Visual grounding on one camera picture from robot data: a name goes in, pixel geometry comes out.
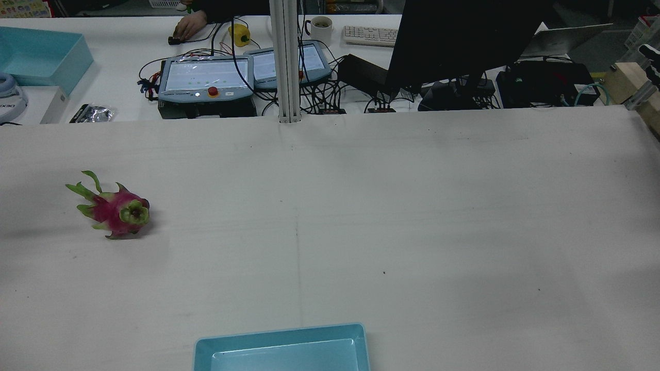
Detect white keyboard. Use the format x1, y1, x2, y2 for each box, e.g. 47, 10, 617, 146
343, 25, 399, 47

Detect aluminium bracket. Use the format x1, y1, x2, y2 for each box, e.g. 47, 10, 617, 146
623, 80, 658, 111

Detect black docking box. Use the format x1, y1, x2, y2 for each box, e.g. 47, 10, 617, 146
337, 54, 398, 96

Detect pink green dragon fruit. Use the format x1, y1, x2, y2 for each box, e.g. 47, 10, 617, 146
65, 170, 151, 240

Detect black device white marks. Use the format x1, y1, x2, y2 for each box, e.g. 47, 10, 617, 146
638, 44, 660, 86

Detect aluminium profile post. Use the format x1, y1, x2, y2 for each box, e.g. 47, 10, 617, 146
268, 0, 301, 124

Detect black cable hub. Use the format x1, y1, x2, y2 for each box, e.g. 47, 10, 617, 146
459, 77, 498, 110

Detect black monitor stand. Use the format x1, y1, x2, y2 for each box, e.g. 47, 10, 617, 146
418, 81, 463, 112

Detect black cable tangle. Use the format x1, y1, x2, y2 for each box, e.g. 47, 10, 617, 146
299, 57, 423, 115

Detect person's dark sleeved forearm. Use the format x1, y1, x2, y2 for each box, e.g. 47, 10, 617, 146
193, 0, 271, 24

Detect white plastic baskets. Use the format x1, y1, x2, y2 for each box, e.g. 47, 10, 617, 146
621, 15, 660, 62

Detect colourful printed box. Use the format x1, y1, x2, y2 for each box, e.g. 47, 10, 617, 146
0, 0, 52, 19

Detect yellow bell pepper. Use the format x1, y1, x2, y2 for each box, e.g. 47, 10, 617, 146
228, 24, 252, 48

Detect wooden block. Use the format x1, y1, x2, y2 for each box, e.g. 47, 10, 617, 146
603, 62, 660, 136

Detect dark equipment box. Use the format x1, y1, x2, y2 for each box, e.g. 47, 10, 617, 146
157, 97, 257, 120

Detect white cardboard box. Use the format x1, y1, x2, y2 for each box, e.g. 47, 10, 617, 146
18, 86, 69, 125

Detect person's bare hand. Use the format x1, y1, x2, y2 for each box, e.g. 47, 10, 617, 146
173, 10, 208, 42

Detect red blue connector cluster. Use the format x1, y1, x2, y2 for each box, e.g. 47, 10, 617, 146
137, 72, 161, 101

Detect black Huawei monitor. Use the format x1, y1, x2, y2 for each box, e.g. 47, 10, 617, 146
386, 0, 555, 94

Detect light blue open box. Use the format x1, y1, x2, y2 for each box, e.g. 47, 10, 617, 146
0, 26, 94, 96

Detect black mini PC red logo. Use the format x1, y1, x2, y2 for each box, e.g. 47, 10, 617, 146
496, 61, 601, 109

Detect white round device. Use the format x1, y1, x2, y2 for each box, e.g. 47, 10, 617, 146
0, 72, 29, 125

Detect light blue shallow tray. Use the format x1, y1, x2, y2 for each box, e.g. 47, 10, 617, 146
193, 323, 371, 371

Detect grey teach pendant red button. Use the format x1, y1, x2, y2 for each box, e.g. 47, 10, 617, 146
157, 54, 256, 104

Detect white mug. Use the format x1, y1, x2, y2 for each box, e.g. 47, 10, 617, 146
305, 16, 334, 46

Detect teal cable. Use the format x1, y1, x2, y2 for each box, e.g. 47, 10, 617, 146
573, 82, 612, 107

